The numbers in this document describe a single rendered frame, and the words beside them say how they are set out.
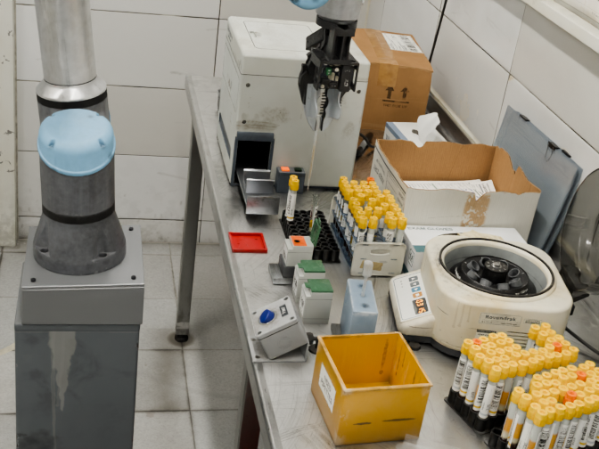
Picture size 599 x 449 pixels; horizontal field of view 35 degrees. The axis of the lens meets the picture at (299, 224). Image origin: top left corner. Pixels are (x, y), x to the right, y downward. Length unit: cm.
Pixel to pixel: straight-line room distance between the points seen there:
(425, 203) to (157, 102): 171
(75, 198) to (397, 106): 118
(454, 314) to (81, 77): 72
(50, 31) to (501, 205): 92
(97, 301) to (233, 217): 48
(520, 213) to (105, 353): 86
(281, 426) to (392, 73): 126
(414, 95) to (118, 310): 118
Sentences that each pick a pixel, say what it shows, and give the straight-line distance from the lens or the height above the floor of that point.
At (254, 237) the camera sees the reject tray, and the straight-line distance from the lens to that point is 186.
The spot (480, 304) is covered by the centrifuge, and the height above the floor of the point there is 99.
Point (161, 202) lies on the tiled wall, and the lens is 355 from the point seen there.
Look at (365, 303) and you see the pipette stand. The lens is 151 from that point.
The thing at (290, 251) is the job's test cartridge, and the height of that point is 94.
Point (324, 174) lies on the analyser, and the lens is 209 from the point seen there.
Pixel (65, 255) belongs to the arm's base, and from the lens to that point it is 155.
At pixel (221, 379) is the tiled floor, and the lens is 292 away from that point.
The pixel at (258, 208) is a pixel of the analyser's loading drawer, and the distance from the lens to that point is 191.
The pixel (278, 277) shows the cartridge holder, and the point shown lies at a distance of 171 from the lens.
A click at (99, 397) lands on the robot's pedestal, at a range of 167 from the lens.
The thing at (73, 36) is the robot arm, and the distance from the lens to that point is 157.
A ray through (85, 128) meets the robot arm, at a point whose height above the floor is 118.
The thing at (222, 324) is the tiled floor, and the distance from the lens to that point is 317.
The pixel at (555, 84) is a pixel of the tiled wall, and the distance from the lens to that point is 205.
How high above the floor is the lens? 176
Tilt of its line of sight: 27 degrees down
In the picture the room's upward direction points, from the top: 8 degrees clockwise
